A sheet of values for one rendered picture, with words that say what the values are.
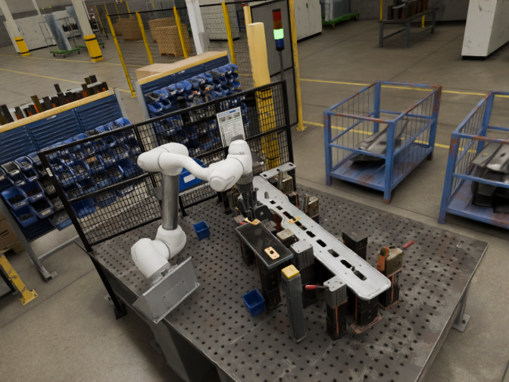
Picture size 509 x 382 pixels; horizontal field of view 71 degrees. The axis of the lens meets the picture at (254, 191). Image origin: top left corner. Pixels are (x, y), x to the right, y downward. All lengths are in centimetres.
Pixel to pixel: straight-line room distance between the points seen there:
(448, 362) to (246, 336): 142
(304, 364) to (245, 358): 29
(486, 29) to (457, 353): 760
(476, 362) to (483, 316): 40
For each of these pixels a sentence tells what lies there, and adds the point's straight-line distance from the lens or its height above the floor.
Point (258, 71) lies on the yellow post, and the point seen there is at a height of 166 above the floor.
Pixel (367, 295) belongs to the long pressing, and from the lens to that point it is 178.
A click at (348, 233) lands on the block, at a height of 103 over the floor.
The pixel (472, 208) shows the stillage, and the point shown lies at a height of 16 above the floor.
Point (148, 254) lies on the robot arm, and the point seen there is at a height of 101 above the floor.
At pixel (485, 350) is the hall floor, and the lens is 299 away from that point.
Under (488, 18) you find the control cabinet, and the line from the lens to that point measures 946.
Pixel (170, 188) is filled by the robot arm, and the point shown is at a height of 131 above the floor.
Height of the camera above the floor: 232
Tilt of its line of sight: 31 degrees down
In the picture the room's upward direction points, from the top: 10 degrees counter-clockwise
